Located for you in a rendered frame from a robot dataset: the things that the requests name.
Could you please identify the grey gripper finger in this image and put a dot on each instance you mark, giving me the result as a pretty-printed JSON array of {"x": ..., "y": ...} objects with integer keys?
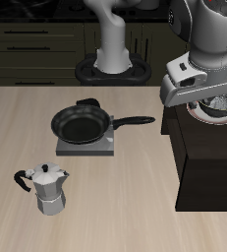
[{"x": 192, "y": 105}]

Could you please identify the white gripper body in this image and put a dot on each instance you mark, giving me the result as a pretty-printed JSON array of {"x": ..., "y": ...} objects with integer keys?
[{"x": 187, "y": 93}]

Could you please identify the grey speckled bowl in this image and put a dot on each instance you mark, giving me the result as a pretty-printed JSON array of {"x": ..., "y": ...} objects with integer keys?
[{"x": 221, "y": 103}]

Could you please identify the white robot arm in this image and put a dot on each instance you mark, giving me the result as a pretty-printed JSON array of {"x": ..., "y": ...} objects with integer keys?
[{"x": 113, "y": 49}]

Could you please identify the pink rimmed white plate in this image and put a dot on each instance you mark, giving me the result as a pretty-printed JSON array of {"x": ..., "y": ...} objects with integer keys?
[{"x": 203, "y": 117}]

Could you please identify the dark grey stove plate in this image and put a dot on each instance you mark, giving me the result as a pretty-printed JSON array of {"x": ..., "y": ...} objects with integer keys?
[{"x": 85, "y": 149}]

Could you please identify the dark wooden cabinet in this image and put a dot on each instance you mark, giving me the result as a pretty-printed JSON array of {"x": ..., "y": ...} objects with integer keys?
[{"x": 210, "y": 164}]

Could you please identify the black frying pan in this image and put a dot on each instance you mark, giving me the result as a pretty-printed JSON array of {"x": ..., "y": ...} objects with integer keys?
[{"x": 80, "y": 126}]

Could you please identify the dark kitchen cupboards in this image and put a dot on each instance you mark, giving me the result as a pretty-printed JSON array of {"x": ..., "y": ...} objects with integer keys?
[{"x": 36, "y": 49}]

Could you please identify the silver moka pot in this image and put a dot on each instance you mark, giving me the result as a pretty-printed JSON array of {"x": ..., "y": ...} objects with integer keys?
[{"x": 49, "y": 190}]

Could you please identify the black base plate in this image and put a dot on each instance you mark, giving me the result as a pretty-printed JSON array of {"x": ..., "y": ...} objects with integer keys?
[{"x": 85, "y": 74}]

